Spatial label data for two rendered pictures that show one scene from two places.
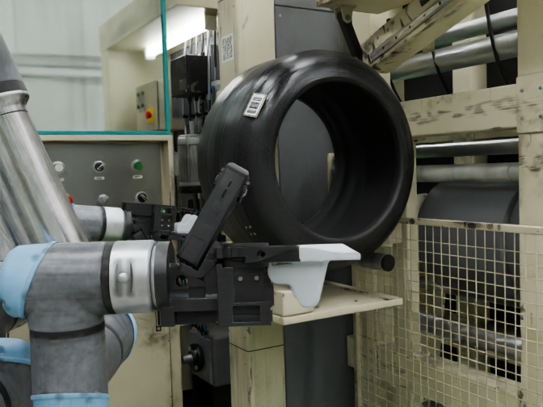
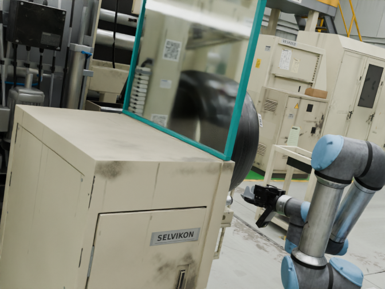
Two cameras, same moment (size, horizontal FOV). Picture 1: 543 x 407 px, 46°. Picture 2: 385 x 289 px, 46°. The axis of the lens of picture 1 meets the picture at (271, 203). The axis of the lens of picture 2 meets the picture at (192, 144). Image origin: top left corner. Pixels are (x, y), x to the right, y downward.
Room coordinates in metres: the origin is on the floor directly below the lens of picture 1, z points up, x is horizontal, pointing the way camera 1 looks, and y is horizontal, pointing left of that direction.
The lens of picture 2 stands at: (2.04, 1.90, 1.52)
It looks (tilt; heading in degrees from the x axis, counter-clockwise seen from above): 11 degrees down; 261
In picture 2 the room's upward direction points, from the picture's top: 12 degrees clockwise
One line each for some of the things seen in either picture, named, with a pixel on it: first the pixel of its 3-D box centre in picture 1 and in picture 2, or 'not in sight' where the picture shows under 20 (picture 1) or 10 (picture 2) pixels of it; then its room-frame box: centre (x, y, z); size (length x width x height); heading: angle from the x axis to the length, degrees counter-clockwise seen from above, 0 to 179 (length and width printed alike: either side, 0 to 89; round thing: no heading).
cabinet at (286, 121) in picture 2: not in sight; (286, 133); (-0.41, -4.62, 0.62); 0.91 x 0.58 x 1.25; 27
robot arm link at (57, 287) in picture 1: (63, 282); not in sight; (0.65, 0.22, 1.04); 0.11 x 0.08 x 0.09; 91
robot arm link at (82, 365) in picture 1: (74, 370); not in sight; (0.67, 0.22, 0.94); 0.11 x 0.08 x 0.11; 1
